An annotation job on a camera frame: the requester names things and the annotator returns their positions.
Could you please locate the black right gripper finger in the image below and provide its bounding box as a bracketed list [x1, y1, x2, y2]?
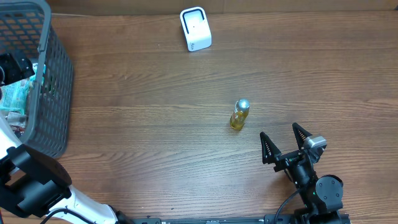
[260, 132, 281, 164]
[292, 123, 312, 149]

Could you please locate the yellow oil bottle silver cap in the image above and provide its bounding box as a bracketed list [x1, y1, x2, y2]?
[229, 98, 250, 130]

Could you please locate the teal snack packet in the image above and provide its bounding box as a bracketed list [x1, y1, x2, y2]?
[1, 63, 38, 114]

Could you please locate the brown white snack packet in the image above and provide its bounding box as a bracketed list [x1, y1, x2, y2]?
[6, 112, 27, 131]

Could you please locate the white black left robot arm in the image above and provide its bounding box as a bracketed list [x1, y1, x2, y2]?
[1, 118, 132, 223]

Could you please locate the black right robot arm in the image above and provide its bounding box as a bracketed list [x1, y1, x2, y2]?
[260, 123, 351, 223]

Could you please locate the white barcode scanner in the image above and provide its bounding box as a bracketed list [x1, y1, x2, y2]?
[180, 6, 212, 52]

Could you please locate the grey plastic basket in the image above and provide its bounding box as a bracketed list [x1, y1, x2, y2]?
[1, 0, 74, 157]

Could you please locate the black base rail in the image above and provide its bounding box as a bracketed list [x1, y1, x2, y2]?
[130, 213, 352, 224]

